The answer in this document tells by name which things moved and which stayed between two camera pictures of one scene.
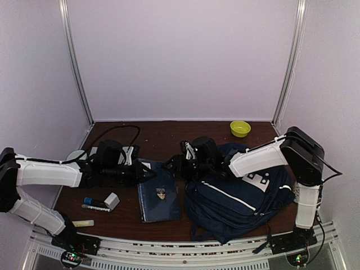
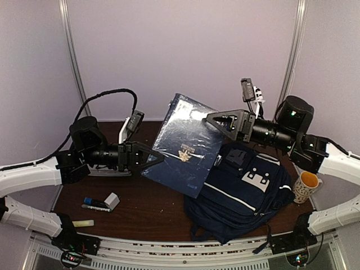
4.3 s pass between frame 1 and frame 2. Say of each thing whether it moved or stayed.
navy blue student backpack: stayed
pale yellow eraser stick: stayed
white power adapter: stayed
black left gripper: moved
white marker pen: stayed
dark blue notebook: moved
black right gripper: moved
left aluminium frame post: stayed
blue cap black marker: stayed
